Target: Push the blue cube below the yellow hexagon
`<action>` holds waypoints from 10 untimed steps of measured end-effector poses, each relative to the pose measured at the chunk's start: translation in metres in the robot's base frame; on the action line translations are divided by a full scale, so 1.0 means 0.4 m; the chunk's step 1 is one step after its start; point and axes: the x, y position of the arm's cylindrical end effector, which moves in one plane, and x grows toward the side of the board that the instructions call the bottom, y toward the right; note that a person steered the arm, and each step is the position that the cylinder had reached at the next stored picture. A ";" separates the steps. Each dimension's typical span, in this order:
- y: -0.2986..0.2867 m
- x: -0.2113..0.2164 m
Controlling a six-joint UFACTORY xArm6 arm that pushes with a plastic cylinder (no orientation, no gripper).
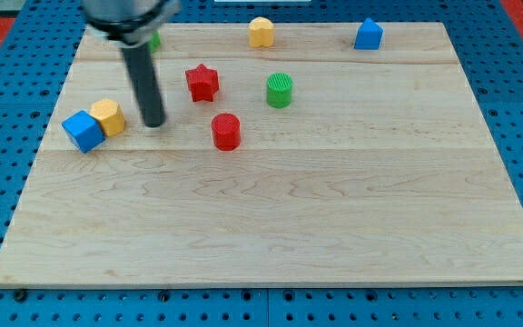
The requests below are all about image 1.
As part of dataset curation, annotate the red cylinder block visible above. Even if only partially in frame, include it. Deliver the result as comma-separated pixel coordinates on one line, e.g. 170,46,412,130
211,113,241,151

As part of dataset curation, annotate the green cylinder block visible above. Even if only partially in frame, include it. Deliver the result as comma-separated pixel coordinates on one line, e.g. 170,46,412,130
266,73,293,108

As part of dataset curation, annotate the blue cube block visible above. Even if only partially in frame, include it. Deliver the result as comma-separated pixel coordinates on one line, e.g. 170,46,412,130
61,110,105,154

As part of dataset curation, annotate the red star block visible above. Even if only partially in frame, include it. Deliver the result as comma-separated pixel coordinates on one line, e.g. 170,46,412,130
185,64,220,102

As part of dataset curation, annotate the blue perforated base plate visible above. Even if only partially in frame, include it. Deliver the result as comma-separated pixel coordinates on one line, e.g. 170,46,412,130
0,0,523,326

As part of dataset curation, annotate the yellow hexagon block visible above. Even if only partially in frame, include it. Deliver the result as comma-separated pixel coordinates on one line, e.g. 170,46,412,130
90,99,126,137

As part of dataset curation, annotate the green block behind arm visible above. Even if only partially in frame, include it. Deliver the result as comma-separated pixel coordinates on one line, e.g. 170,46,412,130
149,31,161,54

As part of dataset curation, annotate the yellow heart block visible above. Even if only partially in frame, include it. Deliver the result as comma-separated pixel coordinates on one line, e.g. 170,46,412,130
248,16,274,47

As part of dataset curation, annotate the light wooden board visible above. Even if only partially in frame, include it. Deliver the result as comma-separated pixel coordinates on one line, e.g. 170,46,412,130
0,23,523,289

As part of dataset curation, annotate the blue pentagon block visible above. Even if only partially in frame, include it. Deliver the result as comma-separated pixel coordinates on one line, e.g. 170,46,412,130
354,17,384,50

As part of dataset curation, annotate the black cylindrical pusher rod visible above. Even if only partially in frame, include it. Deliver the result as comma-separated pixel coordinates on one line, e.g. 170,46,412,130
122,44,166,128

